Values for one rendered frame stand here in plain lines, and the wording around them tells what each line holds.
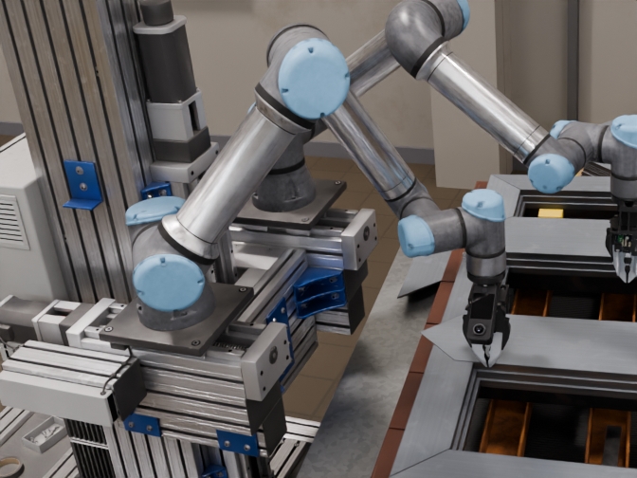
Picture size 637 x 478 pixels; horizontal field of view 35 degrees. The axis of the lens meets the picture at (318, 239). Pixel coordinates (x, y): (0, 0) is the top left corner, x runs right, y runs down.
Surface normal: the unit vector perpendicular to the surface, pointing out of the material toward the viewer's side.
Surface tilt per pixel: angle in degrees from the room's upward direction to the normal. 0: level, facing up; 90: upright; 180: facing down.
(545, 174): 90
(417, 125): 90
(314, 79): 85
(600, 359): 0
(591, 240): 0
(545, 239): 0
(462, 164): 90
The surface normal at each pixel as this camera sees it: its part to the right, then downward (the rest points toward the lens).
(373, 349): -0.11, -0.88
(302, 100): 0.28, 0.33
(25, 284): -0.40, 0.47
